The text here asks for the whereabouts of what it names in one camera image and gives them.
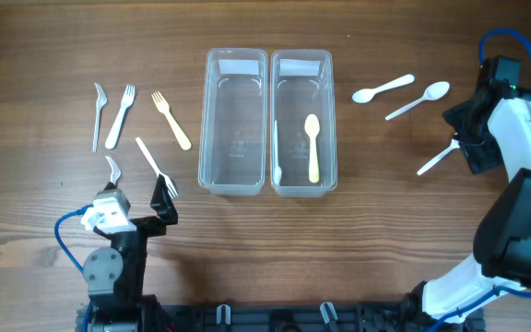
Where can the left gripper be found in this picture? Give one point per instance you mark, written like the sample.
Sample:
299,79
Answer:
142,226

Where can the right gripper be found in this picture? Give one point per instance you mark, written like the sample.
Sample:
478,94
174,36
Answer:
477,150

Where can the white small spoon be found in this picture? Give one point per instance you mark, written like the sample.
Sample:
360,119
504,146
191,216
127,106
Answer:
455,144

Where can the white slim spoon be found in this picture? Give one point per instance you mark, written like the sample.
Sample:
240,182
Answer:
433,92

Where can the white thick-handled spoon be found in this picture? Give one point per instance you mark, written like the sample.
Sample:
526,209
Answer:
366,95

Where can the yellow plastic spoon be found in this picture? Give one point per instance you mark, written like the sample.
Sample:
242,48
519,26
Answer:
312,129

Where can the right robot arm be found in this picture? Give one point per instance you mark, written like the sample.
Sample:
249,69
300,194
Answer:
500,263

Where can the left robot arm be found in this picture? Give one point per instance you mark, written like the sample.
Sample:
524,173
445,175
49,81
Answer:
115,274

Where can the left clear plastic container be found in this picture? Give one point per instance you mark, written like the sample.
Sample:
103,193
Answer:
232,153

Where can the clear plastic container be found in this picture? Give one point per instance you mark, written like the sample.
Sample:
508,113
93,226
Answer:
232,153
302,83

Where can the right clear plastic container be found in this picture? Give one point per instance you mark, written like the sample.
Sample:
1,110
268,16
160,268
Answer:
302,83

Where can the white slim plastic fork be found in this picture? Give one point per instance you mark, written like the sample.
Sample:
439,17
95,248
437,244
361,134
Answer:
155,163

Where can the beige wooden fork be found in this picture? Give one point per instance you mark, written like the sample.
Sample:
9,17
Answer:
164,108

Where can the thin clear plastic fork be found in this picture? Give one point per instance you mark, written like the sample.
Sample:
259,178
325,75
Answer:
100,103

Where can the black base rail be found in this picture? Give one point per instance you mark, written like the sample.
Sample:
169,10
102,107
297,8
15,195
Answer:
363,317

